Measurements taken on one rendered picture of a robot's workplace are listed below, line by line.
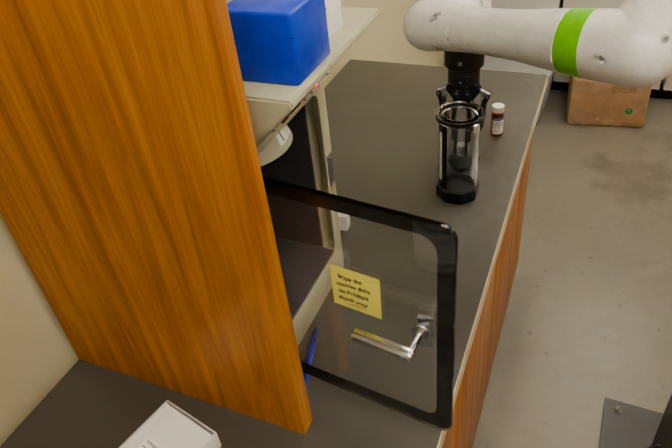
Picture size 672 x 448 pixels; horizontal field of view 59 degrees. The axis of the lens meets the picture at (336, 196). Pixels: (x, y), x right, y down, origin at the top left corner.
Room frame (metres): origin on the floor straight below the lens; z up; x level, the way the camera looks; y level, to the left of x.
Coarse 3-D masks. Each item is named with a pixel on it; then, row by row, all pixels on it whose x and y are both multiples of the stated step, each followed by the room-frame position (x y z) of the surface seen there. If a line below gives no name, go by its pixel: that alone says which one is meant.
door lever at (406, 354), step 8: (416, 328) 0.53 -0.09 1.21; (424, 328) 0.52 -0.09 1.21; (352, 336) 0.53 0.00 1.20; (360, 336) 0.53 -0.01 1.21; (368, 336) 0.52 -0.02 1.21; (376, 336) 0.52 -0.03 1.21; (416, 336) 0.52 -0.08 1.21; (424, 336) 0.52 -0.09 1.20; (360, 344) 0.52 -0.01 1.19; (368, 344) 0.52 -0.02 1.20; (376, 344) 0.51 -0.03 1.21; (384, 344) 0.51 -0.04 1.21; (392, 344) 0.51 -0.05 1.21; (400, 344) 0.51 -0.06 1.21; (408, 344) 0.51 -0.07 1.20; (416, 344) 0.51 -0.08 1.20; (384, 352) 0.50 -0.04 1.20; (392, 352) 0.50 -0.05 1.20; (400, 352) 0.49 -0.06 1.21; (408, 352) 0.49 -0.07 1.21; (408, 360) 0.48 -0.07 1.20
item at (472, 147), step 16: (448, 112) 1.21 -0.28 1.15; (464, 112) 1.21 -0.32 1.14; (480, 112) 1.16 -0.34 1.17; (448, 128) 1.14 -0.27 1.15; (464, 128) 1.12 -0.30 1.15; (448, 144) 1.14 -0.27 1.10; (464, 144) 1.13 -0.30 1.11; (448, 160) 1.14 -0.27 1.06; (464, 160) 1.13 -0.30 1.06; (448, 176) 1.14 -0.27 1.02; (464, 176) 1.13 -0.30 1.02; (448, 192) 1.14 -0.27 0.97; (464, 192) 1.13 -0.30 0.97
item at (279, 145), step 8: (288, 128) 0.89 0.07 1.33; (280, 136) 0.85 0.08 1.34; (288, 136) 0.87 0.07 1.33; (272, 144) 0.83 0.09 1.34; (280, 144) 0.84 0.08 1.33; (288, 144) 0.85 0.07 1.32; (264, 152) 0.81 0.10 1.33; (272, 152) 0.82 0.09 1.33; (280, 152) 0.83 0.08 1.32; (264, 160) 0.81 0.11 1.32; (272, 160) 0.81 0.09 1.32
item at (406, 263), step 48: (288, 192) 0.63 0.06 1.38; (288, 240) 0.64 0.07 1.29; (336, 240) 0.59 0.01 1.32; (384, 240) 0.55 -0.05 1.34; (432, 240) 0.52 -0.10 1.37; (288, 288) 0.65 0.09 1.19; (384, 288) 0.56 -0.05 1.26; (432, 288) 0.52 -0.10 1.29; (336, 336) 0.61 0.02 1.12; (384, 336) 0.56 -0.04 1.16; (432, 336) 0.52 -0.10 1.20; (336, 384) 0.61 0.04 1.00; (384, 384) 0.56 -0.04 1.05; (432, 384) 0.52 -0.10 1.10
